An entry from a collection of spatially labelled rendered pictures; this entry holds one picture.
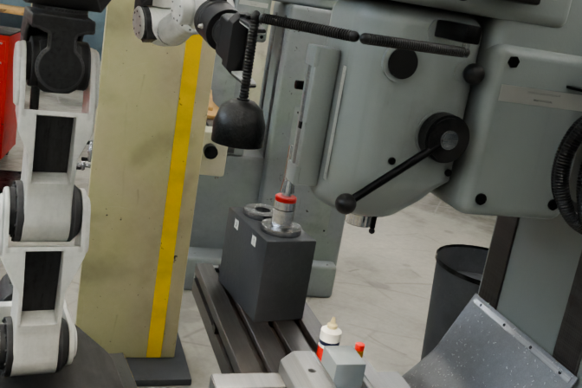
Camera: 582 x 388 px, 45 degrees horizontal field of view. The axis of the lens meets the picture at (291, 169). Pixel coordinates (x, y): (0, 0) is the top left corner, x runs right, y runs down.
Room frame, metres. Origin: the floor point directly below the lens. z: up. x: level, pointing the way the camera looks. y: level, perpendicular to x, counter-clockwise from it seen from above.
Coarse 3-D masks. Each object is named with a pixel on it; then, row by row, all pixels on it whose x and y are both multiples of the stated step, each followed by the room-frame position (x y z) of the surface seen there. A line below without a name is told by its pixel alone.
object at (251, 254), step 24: (240, 216) 1.52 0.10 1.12; (264, 216) 1.51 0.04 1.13; (240, 240) 1.50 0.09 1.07; (264, 240) 1.40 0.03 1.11; (288, 240) 1.42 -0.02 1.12; (312, 240) 1.44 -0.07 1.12; (240, 264) 1.48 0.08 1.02; (264, 264) 1.39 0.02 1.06; (288, 264) 1.42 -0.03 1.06; (240, 288) 1.47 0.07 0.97; (264, 288) 1.39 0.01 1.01; (288, 288) 1.42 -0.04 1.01; (264, 312) 1.40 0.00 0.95; (288, 312) 1.43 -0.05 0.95
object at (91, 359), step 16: (0, 288) 1.75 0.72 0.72; (80, 336) 1.85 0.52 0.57; (80, 352) 1.76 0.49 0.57; (96, 352) 1.77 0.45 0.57; (64, 368) 1.67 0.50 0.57; (80, 368) 1.68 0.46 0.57; (96, 368) 1.70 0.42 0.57; (112, 368) 1.71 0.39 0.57; (0, 384) 1.55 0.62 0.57; (16, 384) 1.57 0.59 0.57; (32, 384) 1.58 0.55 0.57; (48, 384) 1.59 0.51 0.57; (64, 384) 1.60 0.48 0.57; (80, 384) 1.61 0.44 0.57; (96, 384) 1.62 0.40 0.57; (112, 384) 1.64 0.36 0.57
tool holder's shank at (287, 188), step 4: (288, 148) 1.46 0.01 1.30; (292, 148) 1.46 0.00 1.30; (288, 152) 1.46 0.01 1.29; (288, 156) 1.46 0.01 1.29; (284, 176) 1.46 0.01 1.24; (284, 180) 1.46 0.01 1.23; (288, 180) 1.46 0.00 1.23; (284, 184) 1.46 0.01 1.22; (288, 184) 1.45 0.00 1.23; (292, 184) 1.46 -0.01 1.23; (284, 188) 1.45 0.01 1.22; (288, 188) 1.45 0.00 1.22; (292, 188) 1.46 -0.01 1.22; (284, 192) 1.45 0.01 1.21; (288, 192) 1.45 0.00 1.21; (292, 192) 1.46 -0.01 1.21; (284, 196) 1.46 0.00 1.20; (288, 196) 1.46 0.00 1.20
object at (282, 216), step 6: (276, 204) 1.45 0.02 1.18; (282, 204) 1.44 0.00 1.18; (288, 204) 1.45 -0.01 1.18; (294, 204) 1.46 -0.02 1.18; (276, 210) 1.45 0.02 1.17; (282, 210) 1.45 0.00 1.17; (288, 210) 1.45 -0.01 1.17; (276, 216) 1.45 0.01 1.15; (282, 216) 1.44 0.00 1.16; (288, 216) 1.45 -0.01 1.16; (276, 222) 1.45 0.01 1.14; (282, 222) 1.44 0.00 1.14; (288, 222) 1.45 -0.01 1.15; (282, 228) 1.44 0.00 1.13; (288, 228) 1.45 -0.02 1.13
